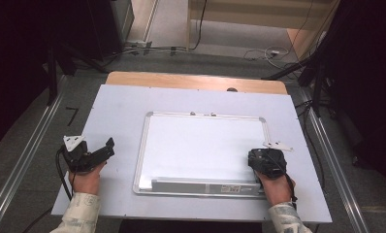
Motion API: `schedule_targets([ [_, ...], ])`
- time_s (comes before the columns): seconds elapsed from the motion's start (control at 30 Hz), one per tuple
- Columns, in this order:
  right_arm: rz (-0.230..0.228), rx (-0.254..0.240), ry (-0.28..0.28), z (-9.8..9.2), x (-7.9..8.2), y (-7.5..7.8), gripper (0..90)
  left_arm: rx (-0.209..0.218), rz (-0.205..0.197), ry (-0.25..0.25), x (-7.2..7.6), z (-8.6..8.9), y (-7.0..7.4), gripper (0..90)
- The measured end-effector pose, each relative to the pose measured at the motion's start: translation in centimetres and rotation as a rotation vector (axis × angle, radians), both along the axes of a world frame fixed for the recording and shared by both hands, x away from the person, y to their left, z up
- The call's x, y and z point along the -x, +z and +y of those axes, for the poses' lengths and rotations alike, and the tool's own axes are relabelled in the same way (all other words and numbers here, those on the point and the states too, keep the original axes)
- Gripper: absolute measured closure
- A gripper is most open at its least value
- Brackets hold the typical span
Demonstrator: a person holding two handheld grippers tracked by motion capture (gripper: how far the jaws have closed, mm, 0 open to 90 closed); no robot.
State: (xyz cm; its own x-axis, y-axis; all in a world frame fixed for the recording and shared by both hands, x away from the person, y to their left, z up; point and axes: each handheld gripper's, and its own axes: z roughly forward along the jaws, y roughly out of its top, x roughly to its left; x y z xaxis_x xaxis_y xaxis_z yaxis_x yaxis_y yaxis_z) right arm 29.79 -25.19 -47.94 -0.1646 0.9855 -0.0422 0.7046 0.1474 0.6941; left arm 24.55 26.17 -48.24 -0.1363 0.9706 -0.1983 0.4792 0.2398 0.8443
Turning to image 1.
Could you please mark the black metal stand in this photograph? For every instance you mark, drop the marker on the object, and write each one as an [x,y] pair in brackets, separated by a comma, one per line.
[317,74]

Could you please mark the black curtain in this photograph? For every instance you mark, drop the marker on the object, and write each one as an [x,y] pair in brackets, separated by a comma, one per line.
[13,64]
[369,81]

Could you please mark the person's right hand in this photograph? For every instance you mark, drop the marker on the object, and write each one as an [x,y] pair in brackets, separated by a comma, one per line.
[276,191]

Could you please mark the dark table grommet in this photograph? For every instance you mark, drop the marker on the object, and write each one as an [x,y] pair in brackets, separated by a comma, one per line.
[232,89]

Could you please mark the black stand leg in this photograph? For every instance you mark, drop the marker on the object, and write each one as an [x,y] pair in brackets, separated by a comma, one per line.
[52,77]

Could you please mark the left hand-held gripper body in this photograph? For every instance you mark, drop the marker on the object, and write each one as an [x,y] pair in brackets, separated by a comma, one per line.
[78,154]

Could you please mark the aluminium floor rail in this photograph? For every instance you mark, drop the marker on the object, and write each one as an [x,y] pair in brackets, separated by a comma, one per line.
[26,155]
[336,168]

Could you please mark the person's left hand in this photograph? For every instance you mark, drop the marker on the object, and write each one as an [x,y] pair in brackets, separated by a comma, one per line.
[84,183]

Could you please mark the white table cover panel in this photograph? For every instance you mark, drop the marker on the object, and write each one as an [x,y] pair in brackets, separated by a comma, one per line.
[116,113]

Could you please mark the black cabinet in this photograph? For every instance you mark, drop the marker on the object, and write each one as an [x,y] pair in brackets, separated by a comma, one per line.
[97,26]

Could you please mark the silver-framed whiteboard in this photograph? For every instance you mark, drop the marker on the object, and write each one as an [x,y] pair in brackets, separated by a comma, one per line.
[197,152]

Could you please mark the light wooden shelf unit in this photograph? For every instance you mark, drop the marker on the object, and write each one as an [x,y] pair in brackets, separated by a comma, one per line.
[246,13]

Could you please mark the wooden table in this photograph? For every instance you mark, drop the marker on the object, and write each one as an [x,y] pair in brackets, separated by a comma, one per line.
[181,81]

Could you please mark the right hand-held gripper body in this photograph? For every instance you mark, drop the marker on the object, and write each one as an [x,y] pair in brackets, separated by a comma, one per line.
[272,161]

